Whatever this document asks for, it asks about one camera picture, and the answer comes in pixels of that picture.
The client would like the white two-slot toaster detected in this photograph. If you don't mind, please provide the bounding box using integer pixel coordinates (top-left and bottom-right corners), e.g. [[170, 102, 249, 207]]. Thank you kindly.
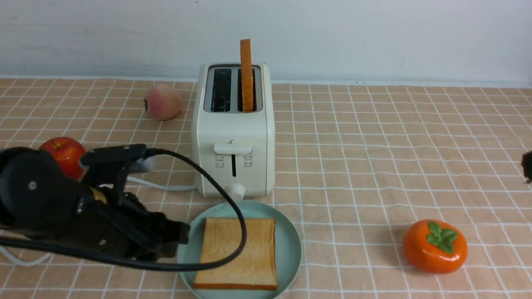
[[190, 63, 275, 201]]

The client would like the orange persimmon with green leaf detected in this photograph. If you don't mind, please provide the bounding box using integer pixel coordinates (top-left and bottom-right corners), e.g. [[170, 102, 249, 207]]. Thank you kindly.
[[403, 219, 468, 274]]

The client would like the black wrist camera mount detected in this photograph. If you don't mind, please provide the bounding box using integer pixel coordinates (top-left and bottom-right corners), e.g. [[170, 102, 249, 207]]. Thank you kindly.
[[79, 144, 156, 198]]

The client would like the black second robot arm tip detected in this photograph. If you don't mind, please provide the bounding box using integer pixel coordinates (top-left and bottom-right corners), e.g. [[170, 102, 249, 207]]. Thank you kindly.
[[520, 151, 532, 184]]

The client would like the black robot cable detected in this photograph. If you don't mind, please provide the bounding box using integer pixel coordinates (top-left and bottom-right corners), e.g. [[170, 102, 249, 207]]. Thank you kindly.
[[0, 148, 248, 272]]

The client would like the toast slice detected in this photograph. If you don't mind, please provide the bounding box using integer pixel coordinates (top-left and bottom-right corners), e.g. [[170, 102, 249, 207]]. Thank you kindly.
[[193, 217, 278, 291], [240, 39, 254, 112]]

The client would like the checkered beige tablecloth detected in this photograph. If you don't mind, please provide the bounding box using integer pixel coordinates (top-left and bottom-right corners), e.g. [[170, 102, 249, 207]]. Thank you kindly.
[[0, 79, 532, 299]]

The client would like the light blue round plate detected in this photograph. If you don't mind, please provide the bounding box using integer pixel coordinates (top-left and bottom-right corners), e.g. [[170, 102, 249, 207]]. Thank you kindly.
[[178, 201, 302, 299]]

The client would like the white toaster power cord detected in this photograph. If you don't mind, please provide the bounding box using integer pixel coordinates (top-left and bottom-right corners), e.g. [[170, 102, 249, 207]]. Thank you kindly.
[[0, 176, 197, 267]]

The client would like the pink peach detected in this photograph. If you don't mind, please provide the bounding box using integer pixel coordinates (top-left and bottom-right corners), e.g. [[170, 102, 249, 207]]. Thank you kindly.
[[144, 84, 184, 121]]

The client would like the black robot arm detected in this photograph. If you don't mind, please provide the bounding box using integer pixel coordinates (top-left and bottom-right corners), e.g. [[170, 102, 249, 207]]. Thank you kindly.
[[1, 144, 190, 262]]

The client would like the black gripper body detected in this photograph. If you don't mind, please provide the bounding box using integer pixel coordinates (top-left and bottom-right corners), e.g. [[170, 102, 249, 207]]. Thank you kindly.
[[80, 192, 190, 262]]

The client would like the red apple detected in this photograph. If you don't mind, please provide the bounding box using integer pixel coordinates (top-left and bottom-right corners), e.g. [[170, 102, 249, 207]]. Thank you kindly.
[[38, 136, 87, 181]]

